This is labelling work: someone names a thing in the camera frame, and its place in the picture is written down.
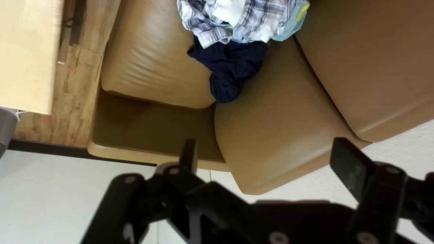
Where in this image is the brown leather sofa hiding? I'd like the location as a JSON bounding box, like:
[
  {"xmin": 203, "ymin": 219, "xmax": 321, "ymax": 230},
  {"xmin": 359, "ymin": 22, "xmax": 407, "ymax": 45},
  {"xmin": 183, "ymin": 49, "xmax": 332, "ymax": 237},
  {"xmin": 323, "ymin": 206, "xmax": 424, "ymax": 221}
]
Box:
[{"xmin": 88, "ymin": 0, "xmax": 434, "ymax": 194}]

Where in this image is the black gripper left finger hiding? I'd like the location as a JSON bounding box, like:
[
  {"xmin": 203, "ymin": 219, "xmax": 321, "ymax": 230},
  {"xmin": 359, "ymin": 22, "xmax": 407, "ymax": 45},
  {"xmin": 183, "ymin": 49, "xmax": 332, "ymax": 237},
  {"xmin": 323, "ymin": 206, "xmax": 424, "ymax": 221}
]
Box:
[{"xmin": 78, "ymin": 137, "xmax": 214, "ymax": 244}]

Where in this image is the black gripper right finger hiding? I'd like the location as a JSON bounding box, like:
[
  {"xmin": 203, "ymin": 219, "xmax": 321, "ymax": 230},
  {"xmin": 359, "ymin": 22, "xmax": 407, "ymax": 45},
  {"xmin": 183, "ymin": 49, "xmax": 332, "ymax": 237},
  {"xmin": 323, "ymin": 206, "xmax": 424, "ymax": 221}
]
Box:
[{"xmin": 329, "ymin": 137, "xmax": 434, "ymax": 244}]

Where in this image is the white plaid cloth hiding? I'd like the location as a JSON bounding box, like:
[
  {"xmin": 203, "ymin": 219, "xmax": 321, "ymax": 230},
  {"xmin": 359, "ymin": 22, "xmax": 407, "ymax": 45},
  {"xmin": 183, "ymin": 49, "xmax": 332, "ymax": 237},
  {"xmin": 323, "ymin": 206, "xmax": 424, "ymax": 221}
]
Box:
[{"xmin": 175, "ymin": 0, "xmax": 310, "ymax": 49}]

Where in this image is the dark navy cloth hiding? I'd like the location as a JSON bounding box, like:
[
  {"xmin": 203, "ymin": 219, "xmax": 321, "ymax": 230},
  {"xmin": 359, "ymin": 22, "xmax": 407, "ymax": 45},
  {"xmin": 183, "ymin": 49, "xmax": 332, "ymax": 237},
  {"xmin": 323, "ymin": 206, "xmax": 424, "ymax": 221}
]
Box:
[{"xmin": 187, "ymin": 39, "xmax": 267, "ymax": 103}]

